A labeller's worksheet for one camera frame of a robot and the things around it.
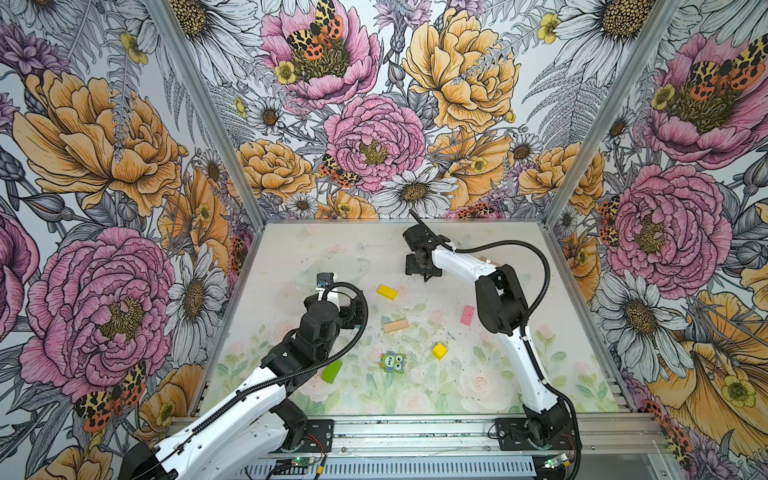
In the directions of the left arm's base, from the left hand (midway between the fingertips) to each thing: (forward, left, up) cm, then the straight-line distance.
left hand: (344, 301), depth 79 cm
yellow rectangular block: (+14, -11, -19) cm, 26 cm away
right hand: (+20, -24, -18) cm, 36 cm away
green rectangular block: (-13, +5, -17) cm, 22 cm away
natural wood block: (+2, -14, -18) cm, 23 cm away
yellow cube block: (-7, -26, -16) cm, 32 cm away
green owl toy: (-10, -12, -17) cm, 23 cm away
